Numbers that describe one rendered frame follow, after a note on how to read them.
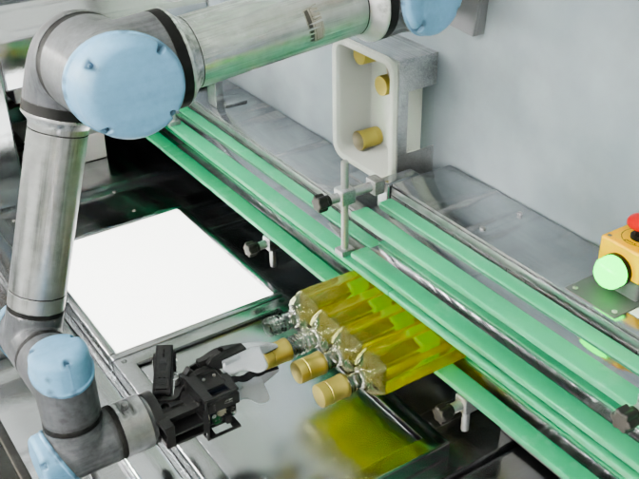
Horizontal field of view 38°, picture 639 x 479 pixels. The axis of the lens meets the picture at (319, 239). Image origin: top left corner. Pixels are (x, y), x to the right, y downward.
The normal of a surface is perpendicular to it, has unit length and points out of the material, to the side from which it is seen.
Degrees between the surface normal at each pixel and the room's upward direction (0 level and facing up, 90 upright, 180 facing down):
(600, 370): 90
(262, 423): 90
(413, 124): 90
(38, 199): 54
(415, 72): 90
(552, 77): 0
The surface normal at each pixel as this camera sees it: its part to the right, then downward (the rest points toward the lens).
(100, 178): -0.02, -0.86
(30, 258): -0.16, 0.28
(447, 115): -0.83, 0.29
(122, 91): 0.45, 0.41
